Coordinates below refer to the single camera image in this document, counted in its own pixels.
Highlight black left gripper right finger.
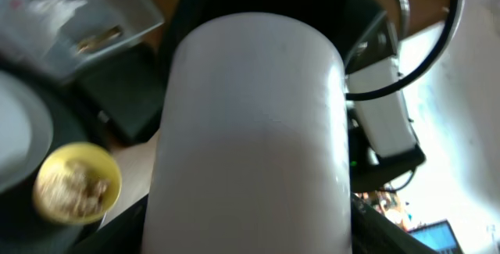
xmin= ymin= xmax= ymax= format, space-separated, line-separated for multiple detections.
xmin=351 ymin=193 xmax=437 ymax=254

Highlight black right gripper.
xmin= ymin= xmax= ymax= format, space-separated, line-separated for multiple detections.
xmin=159 ymin=0 xmax=399 ymax=91

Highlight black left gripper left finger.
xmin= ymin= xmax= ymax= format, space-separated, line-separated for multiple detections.
xmin=69 ymin=195 xmax=148 ymax=254

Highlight pink plastic cup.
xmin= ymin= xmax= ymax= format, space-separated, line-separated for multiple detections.
xmin=141 ymin=13 xmax=352 ymax=254

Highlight white napkin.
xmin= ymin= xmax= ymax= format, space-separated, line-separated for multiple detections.
xmin=27 ymin=0 xmax=88 ymax=30

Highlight clear plastic waste bin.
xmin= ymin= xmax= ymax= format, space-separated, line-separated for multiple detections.
xmin=1 ymin=0 xmax=164 ymax=80

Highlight yellow bowl with food scraps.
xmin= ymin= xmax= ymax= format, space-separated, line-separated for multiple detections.
xmin=33 ymin=142 xmax=122 ymax=225

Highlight round black tray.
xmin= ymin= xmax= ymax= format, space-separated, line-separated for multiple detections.
xmin=1 ymin=60 xmax=108 ymax=253

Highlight black rectangular bin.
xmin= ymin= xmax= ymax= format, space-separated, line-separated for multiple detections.
xmin=72 ymin=44 xmax=166 ymax=145

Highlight grey round plate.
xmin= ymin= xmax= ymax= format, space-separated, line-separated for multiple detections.
xmin=1 ymin=71 xmax=54 ymax=192

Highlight food scraps in clear bin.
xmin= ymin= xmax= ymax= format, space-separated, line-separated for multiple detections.
xmin=77 ymin=26 xmax=123 ymax=53

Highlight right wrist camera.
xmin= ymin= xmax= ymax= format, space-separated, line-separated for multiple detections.
xmin=347 ymin=57 xmax=425 ymax=171

